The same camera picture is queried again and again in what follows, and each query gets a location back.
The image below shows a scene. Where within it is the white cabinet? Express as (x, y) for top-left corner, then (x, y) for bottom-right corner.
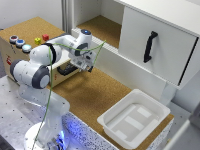
(70, 0), (200, 106)

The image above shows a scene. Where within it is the green cable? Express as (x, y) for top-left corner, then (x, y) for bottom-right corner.
(31, 39), (108, 150)

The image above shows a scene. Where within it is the white sliding door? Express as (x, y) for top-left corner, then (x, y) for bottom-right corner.
(117, 5), (200, 87)

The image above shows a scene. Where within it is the wooden drawer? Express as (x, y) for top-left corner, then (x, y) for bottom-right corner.
(48, 61), (83, 88)

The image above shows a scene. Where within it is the pink block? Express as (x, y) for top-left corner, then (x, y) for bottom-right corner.
(41, 33), (50, 42)

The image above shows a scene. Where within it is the black door handle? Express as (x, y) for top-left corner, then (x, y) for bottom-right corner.
(142, 30), (159, 64)

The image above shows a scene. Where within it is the red button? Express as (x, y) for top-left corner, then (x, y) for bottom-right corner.
(9, 34), (19, 45)

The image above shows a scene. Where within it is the yellow block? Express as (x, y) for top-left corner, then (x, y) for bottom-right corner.
(34, 37), (43, 46)

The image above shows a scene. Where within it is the black drawer handle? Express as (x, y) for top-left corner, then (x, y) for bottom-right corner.
(56, 62), (80, 77)

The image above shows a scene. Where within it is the green button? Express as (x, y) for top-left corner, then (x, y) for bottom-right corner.
(21, 43), (33, 54)

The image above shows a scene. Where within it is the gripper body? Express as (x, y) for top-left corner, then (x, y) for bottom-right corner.
(70, 49), (95, 73)

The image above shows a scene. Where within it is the wooden drawer box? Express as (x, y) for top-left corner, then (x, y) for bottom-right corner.
(0, 16), (73, 83)

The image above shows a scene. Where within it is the white plastic box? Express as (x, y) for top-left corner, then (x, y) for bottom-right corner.
(96, 88), (172, 150)

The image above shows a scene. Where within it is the blue button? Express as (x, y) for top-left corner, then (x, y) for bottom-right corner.
(15, 38), (26, 48)

